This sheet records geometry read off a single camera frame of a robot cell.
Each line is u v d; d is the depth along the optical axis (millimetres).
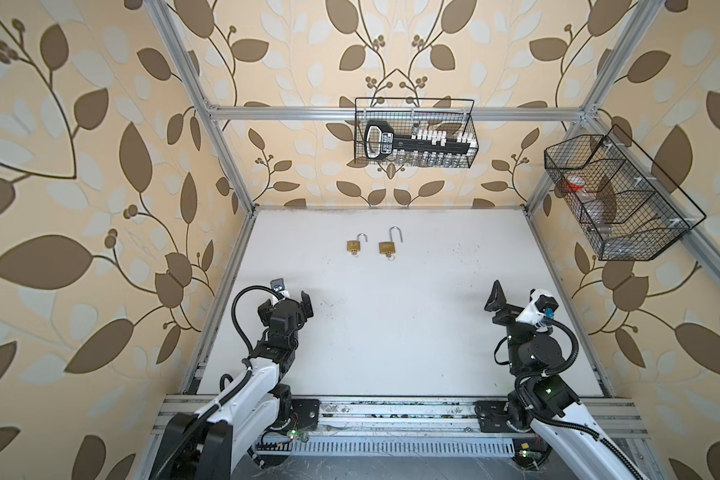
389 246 1085
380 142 840
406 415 753
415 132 806
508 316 666
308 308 820
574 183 807
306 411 755
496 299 727
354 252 1081
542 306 605
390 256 1054
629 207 722
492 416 727
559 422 547
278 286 747
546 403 569
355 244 1083
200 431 424
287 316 655
